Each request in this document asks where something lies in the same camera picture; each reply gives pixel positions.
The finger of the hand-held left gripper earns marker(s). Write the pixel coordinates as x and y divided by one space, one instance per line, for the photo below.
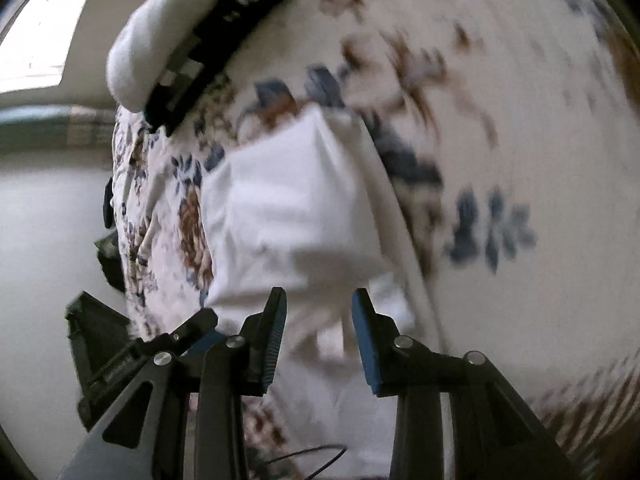
192 327

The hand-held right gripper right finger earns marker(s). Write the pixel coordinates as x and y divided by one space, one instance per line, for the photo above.
365 345

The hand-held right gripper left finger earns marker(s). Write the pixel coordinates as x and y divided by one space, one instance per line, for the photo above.
275 340

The white t-shirt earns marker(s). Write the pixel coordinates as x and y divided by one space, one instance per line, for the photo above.
290 200

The dark patterned folded clothes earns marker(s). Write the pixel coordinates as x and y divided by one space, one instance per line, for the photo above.
220 45

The black object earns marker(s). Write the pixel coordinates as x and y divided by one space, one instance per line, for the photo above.
108 202

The green striped curtain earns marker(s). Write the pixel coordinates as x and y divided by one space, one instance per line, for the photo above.
55 127

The floral bedsheet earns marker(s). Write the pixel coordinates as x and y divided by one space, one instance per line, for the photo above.
500 110

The white folded garment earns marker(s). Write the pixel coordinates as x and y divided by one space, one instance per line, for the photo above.
155 40

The barred window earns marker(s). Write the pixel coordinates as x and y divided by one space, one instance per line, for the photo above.
40 30

